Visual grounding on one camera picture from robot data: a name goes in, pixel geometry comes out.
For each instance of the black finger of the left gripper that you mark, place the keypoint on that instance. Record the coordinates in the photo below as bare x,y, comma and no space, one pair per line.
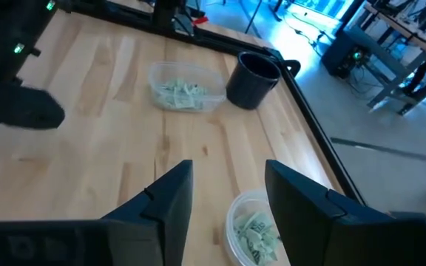
24,109

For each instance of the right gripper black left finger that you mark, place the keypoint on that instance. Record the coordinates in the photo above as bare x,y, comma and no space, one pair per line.
172,207

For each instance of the round clear plastic container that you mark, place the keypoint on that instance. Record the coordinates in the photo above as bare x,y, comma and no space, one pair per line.
231,229

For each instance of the small red tag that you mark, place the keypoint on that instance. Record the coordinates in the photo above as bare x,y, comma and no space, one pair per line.
200,20

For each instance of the dark computer tower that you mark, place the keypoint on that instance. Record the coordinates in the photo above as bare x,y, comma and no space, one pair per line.
340,51

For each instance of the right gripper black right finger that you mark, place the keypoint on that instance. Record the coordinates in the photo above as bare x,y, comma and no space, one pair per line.
298,207

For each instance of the rectangular clear plastic container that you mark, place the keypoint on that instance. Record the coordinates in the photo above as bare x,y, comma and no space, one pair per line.
213,85

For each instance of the dark blue mug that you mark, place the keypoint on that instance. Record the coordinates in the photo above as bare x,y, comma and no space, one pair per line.
253,80

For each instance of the grey wood-topped desk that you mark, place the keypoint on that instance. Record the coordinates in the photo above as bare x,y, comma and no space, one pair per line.
420,40

